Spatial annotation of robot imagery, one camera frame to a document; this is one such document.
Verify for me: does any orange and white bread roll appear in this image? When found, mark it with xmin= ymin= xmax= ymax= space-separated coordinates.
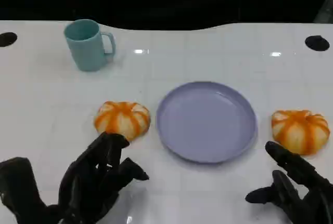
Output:
xmin=94 ymin=101 xmax=151 ymax=142
xmin=271 ymin=109 xmax=330 ymax=156

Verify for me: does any pale green mug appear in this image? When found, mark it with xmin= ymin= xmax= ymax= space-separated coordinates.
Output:
xmin=63 ymin=19 xmax=117 ymax=72

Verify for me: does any black table grommet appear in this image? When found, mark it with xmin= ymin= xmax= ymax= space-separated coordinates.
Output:
xmin=304 ymin=35 xmax=330 ymax=51
xmin=0 ymin=32 xmax=18 ymax=47

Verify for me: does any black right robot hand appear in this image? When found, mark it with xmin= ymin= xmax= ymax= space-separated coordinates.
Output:
xmin=245 ymin=140 xmax=333 ymax=224

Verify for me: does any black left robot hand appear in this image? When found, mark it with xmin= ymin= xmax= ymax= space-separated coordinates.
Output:
xmin=58 ymin=131 xmax=150 ymax=224

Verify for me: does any lilac plate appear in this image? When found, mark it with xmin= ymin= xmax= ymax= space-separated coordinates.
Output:
xmin=156 ymin=81 xmax=258 ymax=164

